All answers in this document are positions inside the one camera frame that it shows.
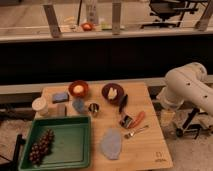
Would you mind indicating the black stand at left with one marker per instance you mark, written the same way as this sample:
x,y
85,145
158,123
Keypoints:
x,y
12,165

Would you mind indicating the pale food in bowl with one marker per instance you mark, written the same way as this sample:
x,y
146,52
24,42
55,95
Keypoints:
x,y
112,94

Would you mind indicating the metal spoon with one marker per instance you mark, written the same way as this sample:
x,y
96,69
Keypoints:
x,y
131,134

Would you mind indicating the bunch of dark grapes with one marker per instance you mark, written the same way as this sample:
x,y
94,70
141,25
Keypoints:
x,y
41,148

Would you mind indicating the orange bowl with egg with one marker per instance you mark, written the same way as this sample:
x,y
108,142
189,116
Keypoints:
x,y
78,88

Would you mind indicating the green plastic tray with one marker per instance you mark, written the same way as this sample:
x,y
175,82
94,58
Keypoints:
x,y
71,147

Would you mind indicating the blue sponge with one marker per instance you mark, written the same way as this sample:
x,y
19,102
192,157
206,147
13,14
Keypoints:
x,y
60,97

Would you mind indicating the small metal cup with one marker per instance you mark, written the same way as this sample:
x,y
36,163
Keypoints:
x,y
94,109

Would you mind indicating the small brown block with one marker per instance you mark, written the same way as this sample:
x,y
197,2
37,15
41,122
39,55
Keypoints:
x,y
61,110

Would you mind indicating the white lidded cup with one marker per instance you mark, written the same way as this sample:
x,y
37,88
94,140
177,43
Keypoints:
x,y
40,106

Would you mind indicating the orange object on shelf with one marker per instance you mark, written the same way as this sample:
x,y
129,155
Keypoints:
x,y
87,26

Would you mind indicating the dark red bowl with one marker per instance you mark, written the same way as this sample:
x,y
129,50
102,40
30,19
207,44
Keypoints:
x,y
120,92

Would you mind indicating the black marker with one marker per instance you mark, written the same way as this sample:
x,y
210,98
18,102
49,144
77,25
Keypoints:
x,y
123,103

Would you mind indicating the orange handled peeler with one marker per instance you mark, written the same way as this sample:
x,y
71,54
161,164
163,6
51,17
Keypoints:
x,y
128,122

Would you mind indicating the black office chair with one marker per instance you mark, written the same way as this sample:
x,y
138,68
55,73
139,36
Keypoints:
x,y
165,9

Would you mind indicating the light blue towel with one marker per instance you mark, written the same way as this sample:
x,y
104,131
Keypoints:
x,y
111,144

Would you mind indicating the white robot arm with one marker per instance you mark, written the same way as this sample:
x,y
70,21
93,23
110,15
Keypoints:
x,y
186,83

